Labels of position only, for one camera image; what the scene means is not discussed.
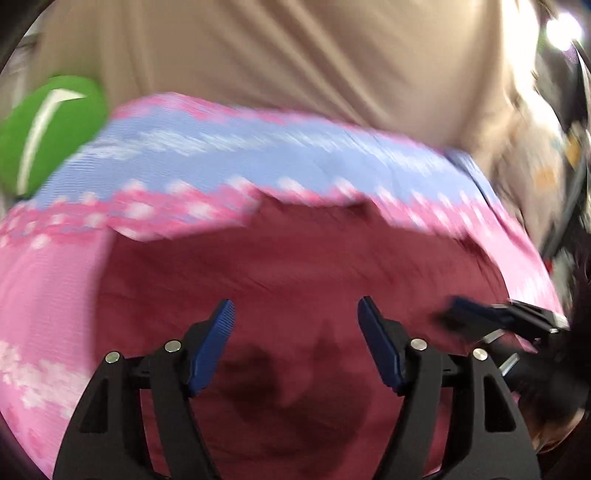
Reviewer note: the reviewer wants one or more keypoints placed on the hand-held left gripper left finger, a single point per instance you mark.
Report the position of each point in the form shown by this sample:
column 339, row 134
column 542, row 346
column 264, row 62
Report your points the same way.
column 212, row 346

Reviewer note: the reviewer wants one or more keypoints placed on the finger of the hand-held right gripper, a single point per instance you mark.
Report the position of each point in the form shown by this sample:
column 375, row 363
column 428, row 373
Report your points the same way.
column 475, row 316

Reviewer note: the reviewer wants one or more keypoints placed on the green plush pillow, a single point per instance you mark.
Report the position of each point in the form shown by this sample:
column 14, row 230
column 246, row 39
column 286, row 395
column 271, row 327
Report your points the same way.
column 51, row 134

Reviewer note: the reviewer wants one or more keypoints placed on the maroon puffer jacket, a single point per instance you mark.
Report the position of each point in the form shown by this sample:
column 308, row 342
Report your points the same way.
column 295, row 267

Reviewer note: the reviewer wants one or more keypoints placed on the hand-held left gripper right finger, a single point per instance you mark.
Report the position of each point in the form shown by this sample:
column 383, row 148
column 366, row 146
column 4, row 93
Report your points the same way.
column 381, row 346

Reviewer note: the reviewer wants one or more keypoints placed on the beige draped cloth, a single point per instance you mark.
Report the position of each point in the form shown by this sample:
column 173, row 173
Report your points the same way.
column 277, row 50

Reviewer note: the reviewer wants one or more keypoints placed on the pink rose-print bedsheet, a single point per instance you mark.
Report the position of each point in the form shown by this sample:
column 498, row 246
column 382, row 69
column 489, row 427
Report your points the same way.
column 207, row 157

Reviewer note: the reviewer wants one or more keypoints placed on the cream floral cloth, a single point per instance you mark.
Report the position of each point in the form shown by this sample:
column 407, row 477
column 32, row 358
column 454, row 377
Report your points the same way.
column 531, row 175

